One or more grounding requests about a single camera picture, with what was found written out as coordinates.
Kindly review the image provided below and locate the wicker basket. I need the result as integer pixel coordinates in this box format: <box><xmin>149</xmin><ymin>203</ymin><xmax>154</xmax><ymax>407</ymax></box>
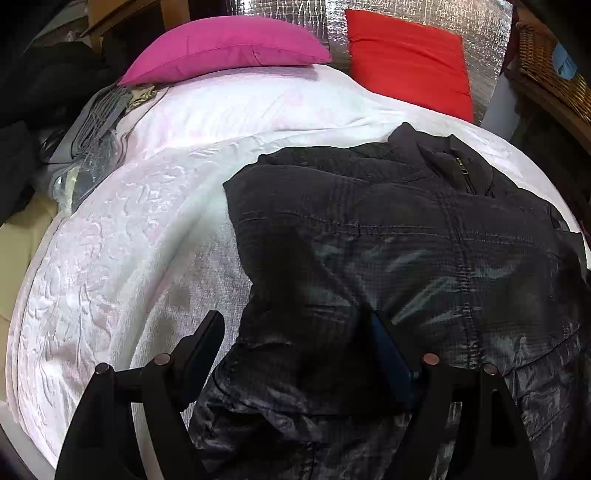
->
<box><xmin>512</xmin><ymin>19</ymin><xmax>591</xmax><ymax>123</ymax></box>

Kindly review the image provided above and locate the wooden column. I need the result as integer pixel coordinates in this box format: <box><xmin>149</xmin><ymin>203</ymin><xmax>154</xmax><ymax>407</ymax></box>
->
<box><xmin>78</xmin><ymin>0</ymin><xmax>163</xmax><ymax>38</ymax></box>

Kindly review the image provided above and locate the black coat pile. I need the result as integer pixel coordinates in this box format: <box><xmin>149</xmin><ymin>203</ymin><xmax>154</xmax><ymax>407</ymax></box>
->
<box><xmin>0</xmin><ymin>41</ymin><xmax>118</xmax><ymax>222</ymax></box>

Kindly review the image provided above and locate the silver foil insulation sheet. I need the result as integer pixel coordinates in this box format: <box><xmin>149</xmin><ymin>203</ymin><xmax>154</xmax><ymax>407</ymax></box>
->
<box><xmin>259</xmin><ymin>0</ymin><xmax>515</xmax><ymax>125</ymax></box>

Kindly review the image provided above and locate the pink pillow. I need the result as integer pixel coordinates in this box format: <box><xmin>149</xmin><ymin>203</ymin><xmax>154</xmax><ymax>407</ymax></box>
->
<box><xmin>116</xmin><ymin>21</ymin><xmax>333</xmax><ymax>88</ymax></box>

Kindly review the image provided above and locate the blue cloth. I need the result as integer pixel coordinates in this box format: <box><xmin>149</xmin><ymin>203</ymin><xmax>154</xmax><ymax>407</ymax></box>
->
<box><xmin>553</xmin><ymin>42</ymin><xmax>579</xmax><ymax>78</ymax></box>

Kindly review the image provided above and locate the cream leather sofa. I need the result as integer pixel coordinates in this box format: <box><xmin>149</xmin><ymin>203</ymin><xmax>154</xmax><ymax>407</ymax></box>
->
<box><xmin>0</xmin><ymin>194</ymin><xmax>63</xmax><ymax>326</ymax></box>

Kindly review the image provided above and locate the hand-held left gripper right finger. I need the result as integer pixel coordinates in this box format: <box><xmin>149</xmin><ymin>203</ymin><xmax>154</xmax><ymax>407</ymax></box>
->
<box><xmin>369</xmin><ymin>310</ymin><xmax>539</xmax><ymax>480</ymax></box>

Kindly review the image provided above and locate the wooden side table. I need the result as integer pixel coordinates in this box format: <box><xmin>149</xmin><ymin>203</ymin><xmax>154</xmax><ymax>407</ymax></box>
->
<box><xmin>501</xmin><ymin>69</ymin><xmax>591</xmax><ymax>222</ymax></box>

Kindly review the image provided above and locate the grey garment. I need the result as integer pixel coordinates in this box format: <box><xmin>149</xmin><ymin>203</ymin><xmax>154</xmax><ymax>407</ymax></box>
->
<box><xmin>45</xmin><ymin>85</ymin><xmax>136</xmax><ymax>166</ymax></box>

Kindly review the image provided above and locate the dark quilted jacket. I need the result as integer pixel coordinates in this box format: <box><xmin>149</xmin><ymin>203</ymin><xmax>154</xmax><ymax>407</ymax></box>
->
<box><xmin>188</xmin><ymin>122</ymin><xmax>591</xmax><ymax>480</ymax></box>

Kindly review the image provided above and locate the red pillow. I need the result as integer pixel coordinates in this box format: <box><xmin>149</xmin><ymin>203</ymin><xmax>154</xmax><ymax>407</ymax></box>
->
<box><xmin>344</xmin><ymin>9</ymin><xmax>475</xmax><ymax>123</ymax></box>

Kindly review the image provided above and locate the white textured blanket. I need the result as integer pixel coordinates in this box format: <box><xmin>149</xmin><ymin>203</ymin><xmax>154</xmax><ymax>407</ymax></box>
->
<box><xmin>4</xmin><ymin>62</ymin><xmax>591</xmax><ymax>462</ymax></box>

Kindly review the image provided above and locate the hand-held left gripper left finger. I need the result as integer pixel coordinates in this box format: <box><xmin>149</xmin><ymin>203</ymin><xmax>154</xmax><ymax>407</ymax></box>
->
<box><xmin>54</xmin><ymin>310</ymin><xmax>226</xmax><ymax>480</ymax></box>

